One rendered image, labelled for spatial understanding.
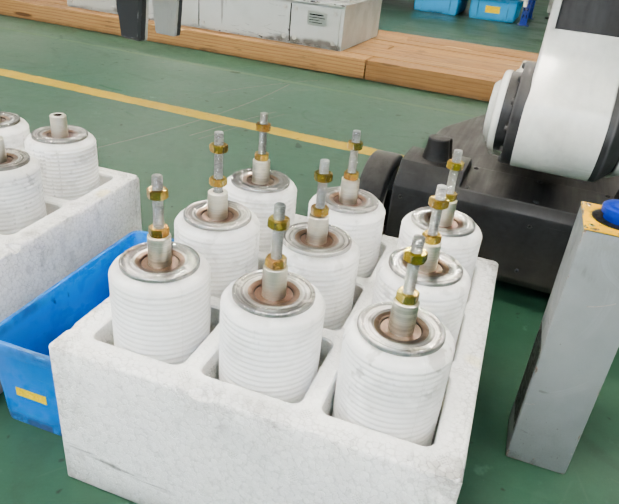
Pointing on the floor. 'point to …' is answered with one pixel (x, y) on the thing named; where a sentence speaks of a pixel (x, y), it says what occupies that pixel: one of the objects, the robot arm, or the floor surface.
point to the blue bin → (62, 309)
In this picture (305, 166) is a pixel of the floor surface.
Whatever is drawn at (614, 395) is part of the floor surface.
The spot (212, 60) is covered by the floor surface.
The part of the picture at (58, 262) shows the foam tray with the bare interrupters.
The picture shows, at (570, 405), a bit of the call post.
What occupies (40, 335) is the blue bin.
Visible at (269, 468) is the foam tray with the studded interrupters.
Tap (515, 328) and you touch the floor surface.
